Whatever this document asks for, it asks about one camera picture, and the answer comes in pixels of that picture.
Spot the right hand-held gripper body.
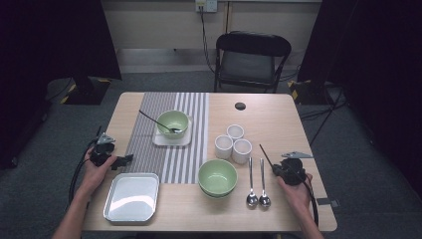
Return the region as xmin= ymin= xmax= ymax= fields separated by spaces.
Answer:
xmin=277 ymin=151 xmax=315 ymax=186

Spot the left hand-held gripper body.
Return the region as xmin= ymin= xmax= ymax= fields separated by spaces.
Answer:
xmin=89 ymin=132 xmax=116 ymax=167

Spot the single black chopstick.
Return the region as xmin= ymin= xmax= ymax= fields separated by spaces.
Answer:
xmin=259 ymin=143 xmax=276 ymax=168

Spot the white square plate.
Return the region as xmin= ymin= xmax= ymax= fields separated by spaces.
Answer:
xmin=152 ymin=114 xmax=193 ymax=147
xmin=103 ymin=172 xmax=160 ymax=223

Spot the metal spoon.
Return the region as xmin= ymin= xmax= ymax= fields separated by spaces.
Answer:
xmin=246 ymin=156 xmax=259 ymax=208
xmin=258 ymin=157 xmax=272 ymax=209
xmin=138 ymin=110 xmax=184 ymax=134

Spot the green bowl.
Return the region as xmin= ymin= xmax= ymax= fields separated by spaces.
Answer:
xmin=198 ymin=158 xmax=239 ymax=197
xmin=199 ymin=188 xmax=236 ymax=200
xmin=155 ymin=110 xmax=190 ymax=140

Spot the person's left hand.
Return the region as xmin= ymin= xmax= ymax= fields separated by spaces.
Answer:
xmin=79 ymin=147 xmax=118 ymax=196

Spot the person's right hand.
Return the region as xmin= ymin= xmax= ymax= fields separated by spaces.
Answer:
xmin=277 ymin=172 xmax=314 ymax=214

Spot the white ribbed cup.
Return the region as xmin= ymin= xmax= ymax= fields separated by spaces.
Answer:
xmin=231 ymin=137 xmax=253 ymax=165
xmin=226 ymin=123 xmax=246 ymax=142
xmin=214 ymin=133 xmax=234 ymax=158

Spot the dark grey tape strip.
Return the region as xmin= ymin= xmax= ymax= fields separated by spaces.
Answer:
xmin=316 ymin=197 xmax=340 ymax=209

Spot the black stand base striped tape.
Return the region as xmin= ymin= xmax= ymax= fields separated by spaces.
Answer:
xmin=288 ymin=79 xmax=336 ymax=107
xmin=60 ymin=75 xmax=112 ymax=107

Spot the grey striped placemat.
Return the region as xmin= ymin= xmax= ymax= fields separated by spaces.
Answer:
xmin=123 ymin=92 xmax=210 ymax=185

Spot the black folding chair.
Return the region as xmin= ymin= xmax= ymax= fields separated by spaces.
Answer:
xmin=213 ymin=30 xmax=293 ymax=94

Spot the dark curtain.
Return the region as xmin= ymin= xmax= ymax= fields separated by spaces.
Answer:
xmin=0 ymin=0 xmax=122 ymax=170
xmin=296 ymin=0 xmax=422 ymax=200

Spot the right hand-held gripper cable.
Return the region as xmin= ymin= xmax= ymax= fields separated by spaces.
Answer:
xmin=300 ymin=172 xmax=320 ymax=227

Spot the hand-held gripper cable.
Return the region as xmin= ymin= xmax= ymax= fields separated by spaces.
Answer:
xmin=68 ymin=140 xmax=99 ymax=205
xmin=300 ymin=172 xmax=320 ymax=227

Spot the left hand-held gripper cable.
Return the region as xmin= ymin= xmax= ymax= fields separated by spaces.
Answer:
xmin=68 ymin=140 xmax=99 ymax=205

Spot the black floor cable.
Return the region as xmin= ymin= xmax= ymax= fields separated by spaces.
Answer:
xmin=309 ymin=87 xmax=344 ymax=147
xmin=299 ymin=99 xmax=348 ymax=121

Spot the black wall socket cable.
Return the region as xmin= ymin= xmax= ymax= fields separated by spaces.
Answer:
xmin=198 ymin=5 xmax=217 ymax=75

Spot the thin vertical wall pipe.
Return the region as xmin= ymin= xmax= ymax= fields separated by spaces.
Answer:
xmin=225 ymin=1 xmax=232 ymax=34

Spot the white wall socket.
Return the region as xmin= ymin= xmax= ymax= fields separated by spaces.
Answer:
xmin=194 ymin=0 xmax=219 ymax=14

